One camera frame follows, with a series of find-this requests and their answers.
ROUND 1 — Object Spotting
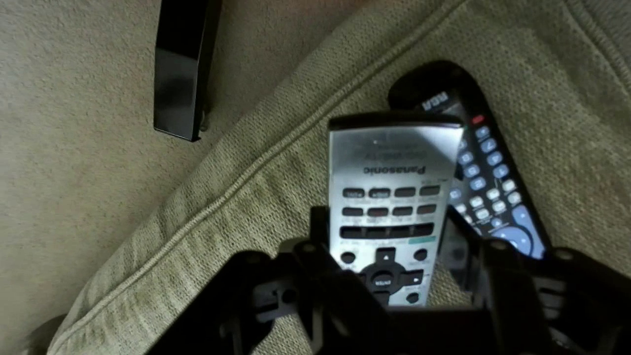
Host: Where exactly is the small black flat device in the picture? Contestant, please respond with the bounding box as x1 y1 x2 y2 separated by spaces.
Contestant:
151 0 224 145

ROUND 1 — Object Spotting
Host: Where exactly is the black remote control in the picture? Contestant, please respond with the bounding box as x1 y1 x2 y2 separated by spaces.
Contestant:
386 60 552 263

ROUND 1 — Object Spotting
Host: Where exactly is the silver remote control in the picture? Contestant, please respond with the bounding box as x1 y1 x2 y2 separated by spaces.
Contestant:
325 113 467 313

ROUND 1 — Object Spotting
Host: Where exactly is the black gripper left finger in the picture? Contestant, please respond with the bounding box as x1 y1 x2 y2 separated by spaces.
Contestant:
146 206 372 355

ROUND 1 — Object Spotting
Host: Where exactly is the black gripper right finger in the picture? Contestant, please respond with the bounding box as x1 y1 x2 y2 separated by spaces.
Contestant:
445 216 631 355

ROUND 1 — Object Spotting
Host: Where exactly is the beige fabric sofa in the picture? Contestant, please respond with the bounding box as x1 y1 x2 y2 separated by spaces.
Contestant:
0 0 631 355

